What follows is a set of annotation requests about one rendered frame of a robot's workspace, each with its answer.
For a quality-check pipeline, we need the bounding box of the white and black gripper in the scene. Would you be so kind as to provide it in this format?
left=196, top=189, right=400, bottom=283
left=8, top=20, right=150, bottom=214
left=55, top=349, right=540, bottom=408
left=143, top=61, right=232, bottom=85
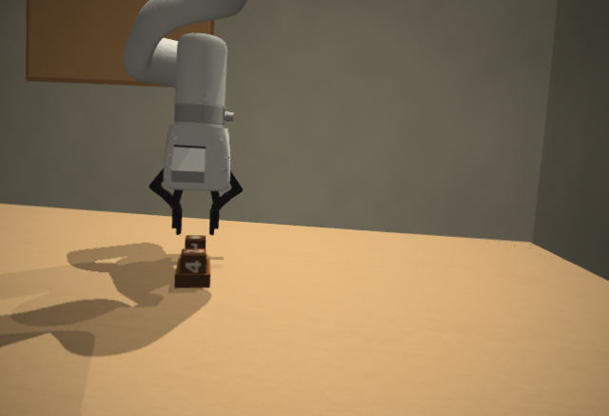
left=149, top=122, right=243, bottom=235

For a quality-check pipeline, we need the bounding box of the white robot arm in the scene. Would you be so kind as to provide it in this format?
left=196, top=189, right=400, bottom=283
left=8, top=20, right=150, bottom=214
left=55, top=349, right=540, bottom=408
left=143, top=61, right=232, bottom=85
left=124, top=0, right=247, bottom=183

